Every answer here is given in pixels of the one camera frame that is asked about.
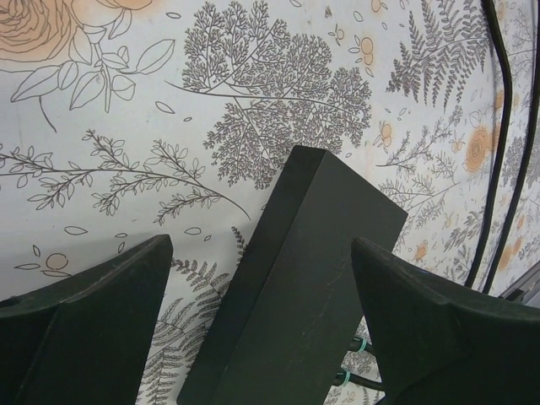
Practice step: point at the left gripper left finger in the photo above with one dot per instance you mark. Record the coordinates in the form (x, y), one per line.
(85, 339)

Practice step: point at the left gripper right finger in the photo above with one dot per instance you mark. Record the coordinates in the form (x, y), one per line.
(437, 342)

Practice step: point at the black network switch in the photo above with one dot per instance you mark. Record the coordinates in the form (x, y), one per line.
(291, 310)

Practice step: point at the floral patterned table mat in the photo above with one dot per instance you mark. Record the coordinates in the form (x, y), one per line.
(177, 116)

